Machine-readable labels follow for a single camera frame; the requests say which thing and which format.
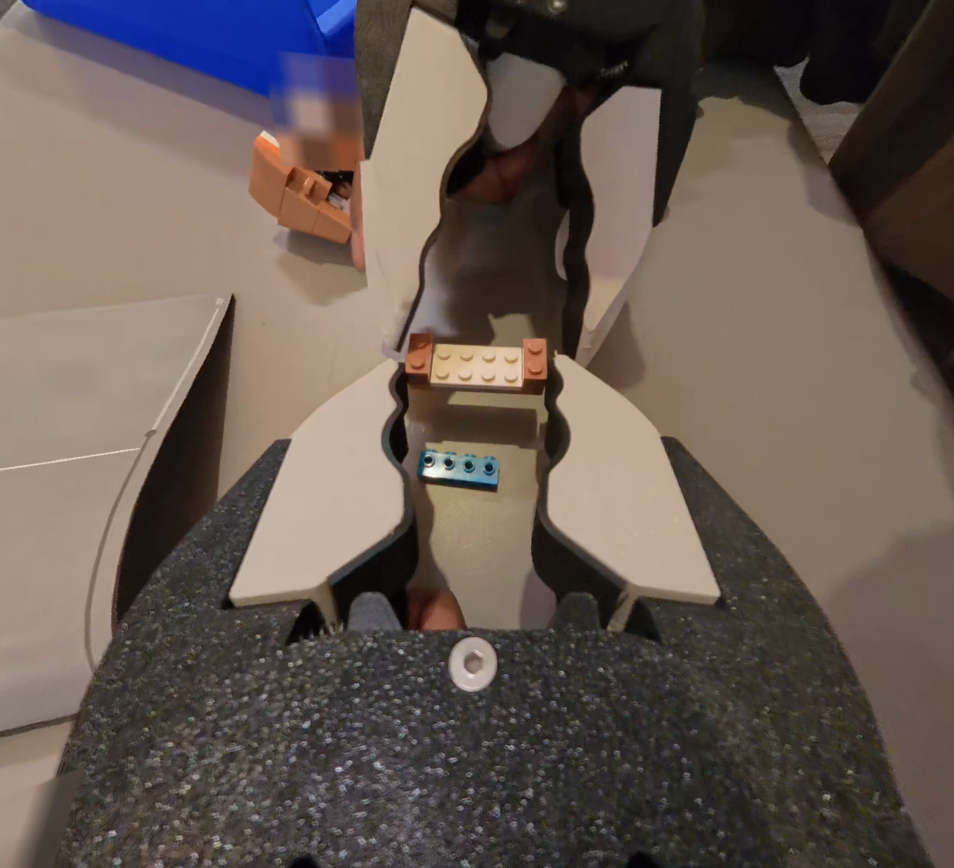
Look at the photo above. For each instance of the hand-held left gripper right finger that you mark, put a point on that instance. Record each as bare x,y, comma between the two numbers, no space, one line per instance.
626,510

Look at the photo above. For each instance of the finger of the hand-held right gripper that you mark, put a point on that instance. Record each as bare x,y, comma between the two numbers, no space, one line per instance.
622,197
417,137

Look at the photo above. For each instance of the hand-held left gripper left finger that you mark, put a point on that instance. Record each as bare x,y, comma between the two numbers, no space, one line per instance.
320,503

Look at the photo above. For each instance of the brown toy brick model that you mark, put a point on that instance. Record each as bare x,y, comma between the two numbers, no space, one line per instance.
298,205

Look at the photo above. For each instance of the long blue brick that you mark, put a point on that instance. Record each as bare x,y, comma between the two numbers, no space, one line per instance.
458,469

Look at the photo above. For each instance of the tan two-stud brick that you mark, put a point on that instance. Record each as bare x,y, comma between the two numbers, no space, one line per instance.
420,355

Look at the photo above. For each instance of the long orange studded plate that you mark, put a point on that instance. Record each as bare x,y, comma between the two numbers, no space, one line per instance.
477,385

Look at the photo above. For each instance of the white studded plate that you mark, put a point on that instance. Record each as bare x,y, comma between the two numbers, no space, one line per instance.
477,365

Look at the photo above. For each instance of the grey instruction booklet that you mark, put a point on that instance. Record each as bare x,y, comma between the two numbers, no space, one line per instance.
74,473

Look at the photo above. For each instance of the grey desk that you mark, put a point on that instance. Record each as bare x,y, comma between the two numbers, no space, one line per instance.
782,361

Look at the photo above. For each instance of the person's right hand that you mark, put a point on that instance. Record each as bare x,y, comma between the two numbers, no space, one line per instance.
507,175

